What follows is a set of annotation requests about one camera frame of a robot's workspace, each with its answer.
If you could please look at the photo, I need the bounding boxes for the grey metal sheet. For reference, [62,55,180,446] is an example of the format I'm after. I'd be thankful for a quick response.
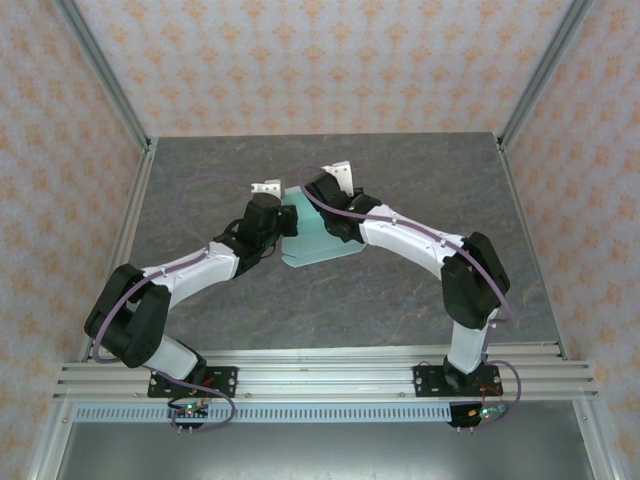
[54,422,596,480]

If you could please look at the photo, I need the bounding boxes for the aluminium mounting beam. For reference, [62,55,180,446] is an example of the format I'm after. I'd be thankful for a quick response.
[53,349,600,401]

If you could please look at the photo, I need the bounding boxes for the aluminium table side rail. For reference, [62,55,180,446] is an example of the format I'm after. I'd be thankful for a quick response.
[497,137,572,361]
[79,144,160,362]

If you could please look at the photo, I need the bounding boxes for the aluminium frame post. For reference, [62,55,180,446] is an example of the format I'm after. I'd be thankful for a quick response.
[52,0,154,151]
[497,0,596,151]

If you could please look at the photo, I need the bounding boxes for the teal paper box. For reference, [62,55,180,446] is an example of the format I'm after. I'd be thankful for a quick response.
[279,185,369,270]

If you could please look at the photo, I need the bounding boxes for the slotted grey cable duct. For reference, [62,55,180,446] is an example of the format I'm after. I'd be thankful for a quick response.
[73,403,454,424]

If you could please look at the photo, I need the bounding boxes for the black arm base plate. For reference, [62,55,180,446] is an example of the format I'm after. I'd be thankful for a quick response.
[147,366,239,399]
[413,364,501,399]

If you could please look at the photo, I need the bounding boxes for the aluminium frame leg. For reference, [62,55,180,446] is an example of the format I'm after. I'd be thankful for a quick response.
[27,399,76,480]
[572,399,624,480]

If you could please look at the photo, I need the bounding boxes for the circuit board with LEDs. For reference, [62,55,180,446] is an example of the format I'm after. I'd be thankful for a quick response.
[467,402,511,422]
[167,401,211,422]

